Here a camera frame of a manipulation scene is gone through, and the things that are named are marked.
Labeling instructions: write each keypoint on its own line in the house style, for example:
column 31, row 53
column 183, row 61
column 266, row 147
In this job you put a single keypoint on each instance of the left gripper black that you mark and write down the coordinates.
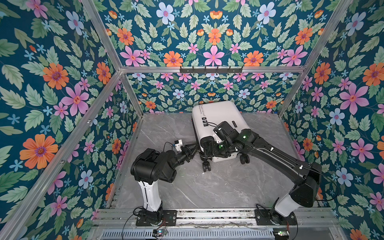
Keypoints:
column 187, row 153

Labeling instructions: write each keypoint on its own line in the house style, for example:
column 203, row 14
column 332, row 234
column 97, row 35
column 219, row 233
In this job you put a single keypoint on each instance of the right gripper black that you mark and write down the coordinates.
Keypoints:
column 211, row 146

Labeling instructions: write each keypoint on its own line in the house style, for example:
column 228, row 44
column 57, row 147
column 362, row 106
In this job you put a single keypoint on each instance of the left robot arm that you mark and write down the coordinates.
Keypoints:
column 152, row 166

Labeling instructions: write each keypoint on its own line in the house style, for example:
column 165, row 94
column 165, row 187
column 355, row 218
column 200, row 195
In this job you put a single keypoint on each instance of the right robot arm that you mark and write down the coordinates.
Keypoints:
column 305, row 177

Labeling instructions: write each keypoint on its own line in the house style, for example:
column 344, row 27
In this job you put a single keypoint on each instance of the black hook rack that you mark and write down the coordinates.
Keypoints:
column 210, row 70

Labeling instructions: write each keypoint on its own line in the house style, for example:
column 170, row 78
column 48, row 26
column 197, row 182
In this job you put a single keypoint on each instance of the white vent grille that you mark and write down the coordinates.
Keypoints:
column 189, row 234

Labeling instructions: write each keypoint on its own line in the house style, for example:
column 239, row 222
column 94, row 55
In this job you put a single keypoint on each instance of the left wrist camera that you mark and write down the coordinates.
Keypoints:
column 178, row 145

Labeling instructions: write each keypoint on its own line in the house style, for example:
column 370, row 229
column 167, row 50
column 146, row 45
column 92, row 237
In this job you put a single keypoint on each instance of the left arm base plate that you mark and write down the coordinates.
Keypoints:
column 161, row 217

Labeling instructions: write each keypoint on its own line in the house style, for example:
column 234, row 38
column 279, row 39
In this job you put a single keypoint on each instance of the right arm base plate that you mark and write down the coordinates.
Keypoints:
column 266, row 217

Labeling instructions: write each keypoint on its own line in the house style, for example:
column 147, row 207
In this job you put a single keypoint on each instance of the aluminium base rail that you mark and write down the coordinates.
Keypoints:
column 220, row 217

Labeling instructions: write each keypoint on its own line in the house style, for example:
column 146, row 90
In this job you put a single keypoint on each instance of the aluminium frame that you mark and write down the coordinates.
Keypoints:
column 60, row 67

